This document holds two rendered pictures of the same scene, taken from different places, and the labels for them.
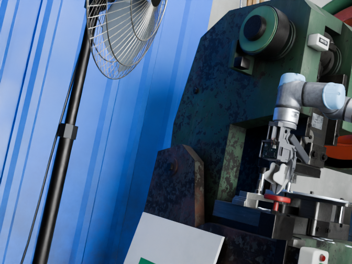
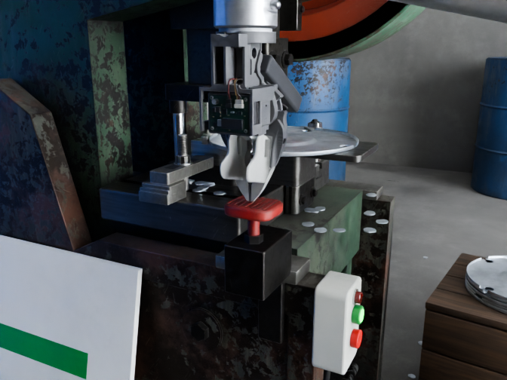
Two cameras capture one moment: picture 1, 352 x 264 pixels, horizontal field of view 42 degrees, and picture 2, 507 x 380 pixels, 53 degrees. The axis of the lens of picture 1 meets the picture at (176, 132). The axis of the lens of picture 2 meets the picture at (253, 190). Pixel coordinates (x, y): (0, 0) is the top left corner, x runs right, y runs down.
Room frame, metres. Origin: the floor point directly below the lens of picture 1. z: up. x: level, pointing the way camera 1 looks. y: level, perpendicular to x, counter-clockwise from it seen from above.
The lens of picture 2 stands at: (0.81, -0.05, 0.96)
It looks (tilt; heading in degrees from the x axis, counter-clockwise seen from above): 16 degrees down; 334
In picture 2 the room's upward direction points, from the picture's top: straight up
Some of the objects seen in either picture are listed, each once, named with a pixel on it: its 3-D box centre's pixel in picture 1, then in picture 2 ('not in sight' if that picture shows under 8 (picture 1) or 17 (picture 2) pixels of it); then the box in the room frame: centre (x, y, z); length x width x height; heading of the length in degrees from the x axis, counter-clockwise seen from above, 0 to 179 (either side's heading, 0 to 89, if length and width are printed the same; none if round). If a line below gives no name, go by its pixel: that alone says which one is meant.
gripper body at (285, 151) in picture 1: (279, 143); (243, 84); (1.38, -0.31, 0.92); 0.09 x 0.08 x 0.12; 127
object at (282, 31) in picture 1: (263, 40); not in sight; (1.64, -0.25, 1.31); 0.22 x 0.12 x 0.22; 37
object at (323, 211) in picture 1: (322, 217); (305, 174); (1.64, -0.57, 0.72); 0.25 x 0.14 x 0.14; 37
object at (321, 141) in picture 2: (314, 196); (283, 139); (1.68, -0.54, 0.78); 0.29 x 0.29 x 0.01
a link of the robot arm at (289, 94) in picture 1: (291, 92); not in sight; (1.38, -0.32, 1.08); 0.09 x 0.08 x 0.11; 58
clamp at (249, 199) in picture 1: (255, 193); (180, 163); (1.68, -0.33, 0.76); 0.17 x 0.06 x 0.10; 127
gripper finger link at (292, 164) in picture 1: (287, 164); (267, 132); (1.38, -0.35, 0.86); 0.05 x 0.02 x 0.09; 37
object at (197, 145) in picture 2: (286, 198); (229, 146); (1.77, -0.46, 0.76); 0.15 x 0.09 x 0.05; 127
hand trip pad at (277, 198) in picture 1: (275, 208); (253, 228); (1.40, -0.34, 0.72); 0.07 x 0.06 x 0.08; 37
